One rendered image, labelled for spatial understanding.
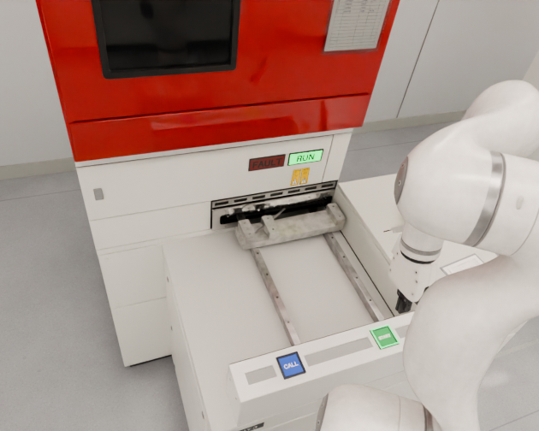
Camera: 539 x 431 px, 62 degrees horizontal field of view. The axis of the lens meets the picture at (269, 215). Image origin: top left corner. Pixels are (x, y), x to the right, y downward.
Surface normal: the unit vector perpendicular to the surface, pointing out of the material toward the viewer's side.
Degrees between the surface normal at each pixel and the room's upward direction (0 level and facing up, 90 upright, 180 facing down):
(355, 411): 12
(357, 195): 0
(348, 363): 0
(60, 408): 0
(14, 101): 90
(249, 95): 90
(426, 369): 81
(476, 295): 40
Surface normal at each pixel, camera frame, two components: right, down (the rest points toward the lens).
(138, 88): 0.35, 0.69
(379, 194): 0.11, -0.71
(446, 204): -0.34, 0.36
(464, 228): -0.29, 0.69
